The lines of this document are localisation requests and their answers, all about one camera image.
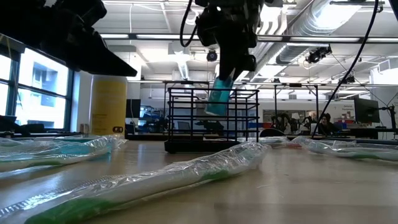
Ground silver ventilation duct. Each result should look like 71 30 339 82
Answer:
248 0 363 68

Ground black camera on ceiling mount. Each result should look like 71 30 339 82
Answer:
305 45 333 65

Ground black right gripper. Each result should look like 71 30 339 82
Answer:
195 0 265 82

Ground yellow wipes canister white lid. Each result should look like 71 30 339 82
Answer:
89 74 128 138

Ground long ceiling light strip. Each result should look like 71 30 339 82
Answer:
99 32 398 44

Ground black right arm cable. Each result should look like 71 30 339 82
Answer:
312 0 381 138

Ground black aluminium table frame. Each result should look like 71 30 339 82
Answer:
0 130 398 146

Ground black computer monitor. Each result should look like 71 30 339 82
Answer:
353 97 381 124

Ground window with dark frame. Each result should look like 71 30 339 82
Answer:
0 34 75 131

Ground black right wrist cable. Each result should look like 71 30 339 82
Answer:
179 0 200 49

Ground black wire rack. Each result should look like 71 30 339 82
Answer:
164 86 261 154

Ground black background screen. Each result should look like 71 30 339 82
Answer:
126 98 141 118

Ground black background rig frame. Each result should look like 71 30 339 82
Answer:
163 80 320 138

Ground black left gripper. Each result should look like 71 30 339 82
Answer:
0 0 138 78

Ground person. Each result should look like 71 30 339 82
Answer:
317 112 340 136

